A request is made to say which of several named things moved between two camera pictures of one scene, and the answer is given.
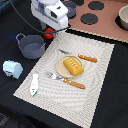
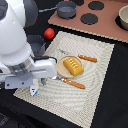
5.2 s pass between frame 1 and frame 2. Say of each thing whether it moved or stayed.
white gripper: moved
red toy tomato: stayed
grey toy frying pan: stayed
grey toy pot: stayed
